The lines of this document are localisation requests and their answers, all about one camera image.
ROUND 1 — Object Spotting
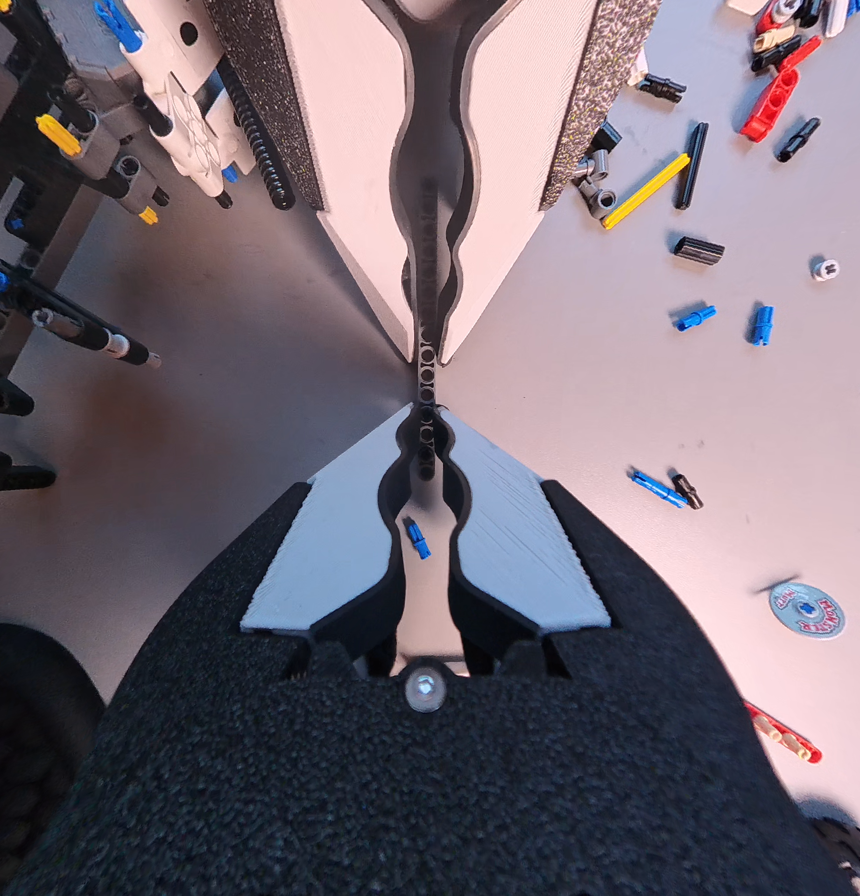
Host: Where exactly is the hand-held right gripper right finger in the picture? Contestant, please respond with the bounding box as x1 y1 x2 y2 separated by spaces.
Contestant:
433 406 613 676

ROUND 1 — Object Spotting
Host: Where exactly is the long grey holed beam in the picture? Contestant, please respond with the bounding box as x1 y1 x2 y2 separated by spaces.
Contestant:
415 178 441 483

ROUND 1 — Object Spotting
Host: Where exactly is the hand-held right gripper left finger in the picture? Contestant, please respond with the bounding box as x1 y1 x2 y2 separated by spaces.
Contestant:
240 402 420 676

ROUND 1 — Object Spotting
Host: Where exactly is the black rubber tyre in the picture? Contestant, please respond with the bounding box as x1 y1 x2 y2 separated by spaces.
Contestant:
811 815 860 890

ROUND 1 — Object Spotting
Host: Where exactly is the black axle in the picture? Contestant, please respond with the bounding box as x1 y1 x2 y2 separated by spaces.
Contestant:
675 122 710 211

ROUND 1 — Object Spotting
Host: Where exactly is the black tube connector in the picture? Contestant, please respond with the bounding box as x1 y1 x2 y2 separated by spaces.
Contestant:
673 237 726 267

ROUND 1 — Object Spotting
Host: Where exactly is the yellow axle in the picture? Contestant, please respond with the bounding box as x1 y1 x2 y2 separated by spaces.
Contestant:
601 153 691 231

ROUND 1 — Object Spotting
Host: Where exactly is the black toy truck chassis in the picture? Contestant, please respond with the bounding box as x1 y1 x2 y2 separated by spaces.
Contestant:
0 0 298 498

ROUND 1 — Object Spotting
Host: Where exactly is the red beam with tan pins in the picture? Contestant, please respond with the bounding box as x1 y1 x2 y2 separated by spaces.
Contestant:
744 700 823 764

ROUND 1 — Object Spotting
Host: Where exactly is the long blue pin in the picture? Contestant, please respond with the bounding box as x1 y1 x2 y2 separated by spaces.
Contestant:
629 469 686 508

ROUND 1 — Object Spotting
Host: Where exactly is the black double pin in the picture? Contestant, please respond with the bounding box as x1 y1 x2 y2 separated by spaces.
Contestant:
776 117 822 163

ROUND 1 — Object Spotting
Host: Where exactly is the grey desk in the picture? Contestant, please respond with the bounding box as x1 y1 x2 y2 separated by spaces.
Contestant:
0 0 860 896

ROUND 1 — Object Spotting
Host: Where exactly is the red short beam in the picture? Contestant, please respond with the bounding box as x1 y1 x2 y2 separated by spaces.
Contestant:
740 66 801 144

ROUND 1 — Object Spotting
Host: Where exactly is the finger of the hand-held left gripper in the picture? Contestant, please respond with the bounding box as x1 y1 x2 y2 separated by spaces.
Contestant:
275 0 420 364
436 0 600 366

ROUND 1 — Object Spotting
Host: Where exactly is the blue round printed disc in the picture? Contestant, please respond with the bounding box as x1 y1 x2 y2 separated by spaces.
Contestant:
768 582 846 640

